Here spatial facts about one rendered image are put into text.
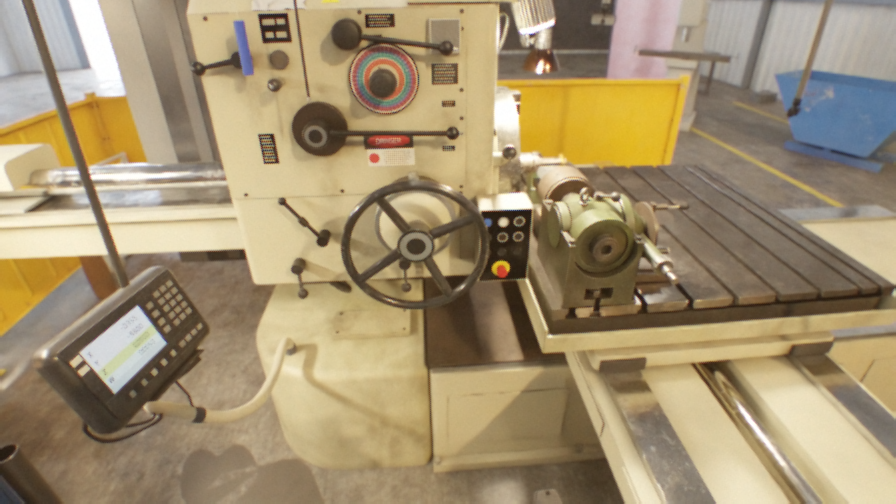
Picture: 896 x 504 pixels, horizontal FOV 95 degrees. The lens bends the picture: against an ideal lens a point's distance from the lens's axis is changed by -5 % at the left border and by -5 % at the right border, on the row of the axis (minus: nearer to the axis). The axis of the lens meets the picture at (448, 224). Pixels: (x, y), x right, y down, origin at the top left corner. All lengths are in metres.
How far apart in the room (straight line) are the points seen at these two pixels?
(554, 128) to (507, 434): 2.60
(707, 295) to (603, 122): 2.59
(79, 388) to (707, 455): 1.58
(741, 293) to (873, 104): 5.47
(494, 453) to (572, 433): 0.36
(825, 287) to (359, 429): 1.83
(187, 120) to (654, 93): 3.44
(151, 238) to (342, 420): 1.03
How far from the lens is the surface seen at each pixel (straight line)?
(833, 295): 1.98
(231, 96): 1.29
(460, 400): 1.90
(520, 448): 2.23
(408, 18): 1.17
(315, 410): 1.98
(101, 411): 1.19
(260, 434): 2.51
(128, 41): 2.14
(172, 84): 2.10
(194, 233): 1.86
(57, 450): 2.96
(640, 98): 4.13
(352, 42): 1.13
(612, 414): 1.58
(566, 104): 3.89
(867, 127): 7.09
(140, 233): 1.95
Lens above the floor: 1.89
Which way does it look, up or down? 28 degrees down
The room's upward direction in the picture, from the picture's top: 1 degrees counter-clockwise
